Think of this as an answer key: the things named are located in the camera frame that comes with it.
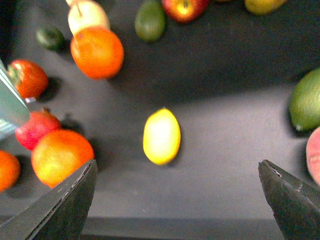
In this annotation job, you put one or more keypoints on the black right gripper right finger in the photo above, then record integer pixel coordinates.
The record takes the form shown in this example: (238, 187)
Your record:
(295, 204)

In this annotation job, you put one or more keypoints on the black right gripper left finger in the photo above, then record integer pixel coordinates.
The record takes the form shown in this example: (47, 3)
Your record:
(60, 214)

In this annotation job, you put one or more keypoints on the yellow lemon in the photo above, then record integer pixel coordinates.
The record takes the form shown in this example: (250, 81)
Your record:
(161, 137)

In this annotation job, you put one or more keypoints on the peach on shelf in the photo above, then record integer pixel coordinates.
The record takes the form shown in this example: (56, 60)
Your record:
(313, 155)

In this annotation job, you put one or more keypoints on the orange beside lemon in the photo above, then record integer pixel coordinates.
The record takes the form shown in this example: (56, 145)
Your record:
(98, 52)

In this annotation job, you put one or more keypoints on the orange near small basket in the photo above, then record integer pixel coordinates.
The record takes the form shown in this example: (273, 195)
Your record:
(59, 154)

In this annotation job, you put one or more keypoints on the red pomegranate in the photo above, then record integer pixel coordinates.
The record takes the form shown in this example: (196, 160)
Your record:
(40, 124)

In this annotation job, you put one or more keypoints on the small light blue basket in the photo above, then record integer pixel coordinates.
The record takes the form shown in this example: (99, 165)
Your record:
(13, 110)

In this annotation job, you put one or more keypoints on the red persimmon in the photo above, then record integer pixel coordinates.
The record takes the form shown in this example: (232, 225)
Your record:
(29, 79)

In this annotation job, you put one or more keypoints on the beige pear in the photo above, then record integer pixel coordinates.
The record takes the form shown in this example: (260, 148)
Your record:
(86, 13)

